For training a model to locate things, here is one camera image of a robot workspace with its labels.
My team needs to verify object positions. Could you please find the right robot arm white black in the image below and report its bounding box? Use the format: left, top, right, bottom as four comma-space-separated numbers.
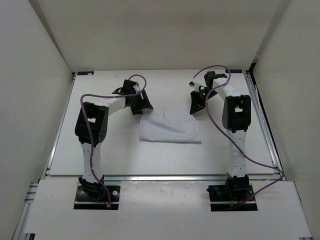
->
189, 71, 251, 202

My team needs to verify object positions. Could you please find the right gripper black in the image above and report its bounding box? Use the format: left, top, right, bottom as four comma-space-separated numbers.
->
189, 88, 218, 115

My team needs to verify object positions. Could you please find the white skirt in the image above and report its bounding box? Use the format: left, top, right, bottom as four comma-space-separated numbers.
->
139, 109, 202, 144

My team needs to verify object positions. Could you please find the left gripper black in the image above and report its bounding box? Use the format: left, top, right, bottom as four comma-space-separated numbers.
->
129, 89, 153, 115

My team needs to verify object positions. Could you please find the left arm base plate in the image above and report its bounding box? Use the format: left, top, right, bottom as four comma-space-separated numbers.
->
73, 183, 121, 210

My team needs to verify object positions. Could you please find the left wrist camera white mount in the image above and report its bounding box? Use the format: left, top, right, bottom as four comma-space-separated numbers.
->
133, 82, 140, 93

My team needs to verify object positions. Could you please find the white front cover board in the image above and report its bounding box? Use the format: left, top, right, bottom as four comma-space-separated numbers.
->
24, 178, 312, 240

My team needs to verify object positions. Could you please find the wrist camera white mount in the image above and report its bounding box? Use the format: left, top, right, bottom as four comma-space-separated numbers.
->
189, 80, 205, 92
133, 82, 140, 93

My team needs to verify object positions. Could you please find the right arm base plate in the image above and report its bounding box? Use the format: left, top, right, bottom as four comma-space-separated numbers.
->
206, 184, 258, 212

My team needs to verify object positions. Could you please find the right blue corner sticker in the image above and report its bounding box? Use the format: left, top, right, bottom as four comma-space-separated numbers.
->
229, 69, 243, 74

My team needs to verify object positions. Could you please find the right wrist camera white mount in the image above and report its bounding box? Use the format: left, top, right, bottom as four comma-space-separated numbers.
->
189, 80, 205, 92

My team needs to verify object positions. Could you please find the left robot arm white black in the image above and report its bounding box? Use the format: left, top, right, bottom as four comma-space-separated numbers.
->
74, 74, 154, 206

